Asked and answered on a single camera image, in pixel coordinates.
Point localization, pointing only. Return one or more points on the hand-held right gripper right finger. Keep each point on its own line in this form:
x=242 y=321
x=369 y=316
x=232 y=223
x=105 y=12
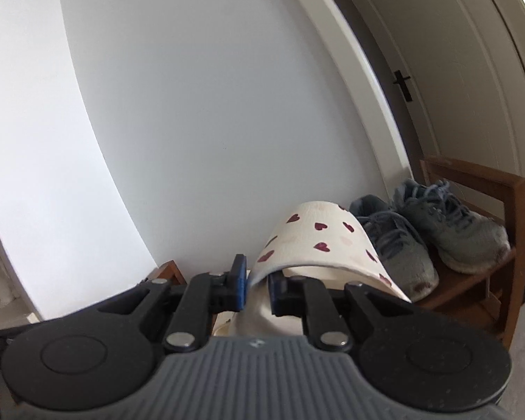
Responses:
x=278 y=293

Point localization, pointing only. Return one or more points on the white panel door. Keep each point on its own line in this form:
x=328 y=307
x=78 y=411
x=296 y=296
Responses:
x=463 y=74

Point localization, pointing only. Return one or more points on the cream slipper with red hearts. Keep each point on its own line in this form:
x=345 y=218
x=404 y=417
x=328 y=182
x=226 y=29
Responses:
x=315 y=227

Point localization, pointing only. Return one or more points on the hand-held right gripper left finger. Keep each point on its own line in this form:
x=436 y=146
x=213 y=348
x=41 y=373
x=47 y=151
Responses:
x=240 y=281

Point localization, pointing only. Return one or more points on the grey lace-up sneaker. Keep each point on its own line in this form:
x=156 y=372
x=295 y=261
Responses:
x=402 y=253
x=459 y=232

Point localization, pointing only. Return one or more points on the brown wooden shoe rack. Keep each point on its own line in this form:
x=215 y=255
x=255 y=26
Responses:
x=521 y=249

